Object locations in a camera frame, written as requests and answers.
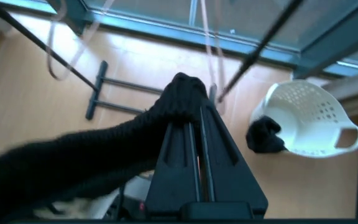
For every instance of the white laundry basket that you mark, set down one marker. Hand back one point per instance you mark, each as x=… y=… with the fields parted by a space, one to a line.
x=306 y=124

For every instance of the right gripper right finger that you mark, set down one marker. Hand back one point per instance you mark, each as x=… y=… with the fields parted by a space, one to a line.
x=232 y=180

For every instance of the black garment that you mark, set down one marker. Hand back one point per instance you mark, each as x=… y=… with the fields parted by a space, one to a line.
x=73 y=161
x=263 y=137

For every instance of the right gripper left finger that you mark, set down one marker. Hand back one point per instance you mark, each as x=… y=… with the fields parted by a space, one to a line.
x=172 y=180

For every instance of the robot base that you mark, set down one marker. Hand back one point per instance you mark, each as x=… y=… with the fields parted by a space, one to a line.
x=104 y=205

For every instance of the black clothes rack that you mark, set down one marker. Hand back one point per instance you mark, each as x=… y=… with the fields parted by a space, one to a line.
x=95 y=99

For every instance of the window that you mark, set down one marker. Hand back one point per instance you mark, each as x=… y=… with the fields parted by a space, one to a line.
x=322 y=37

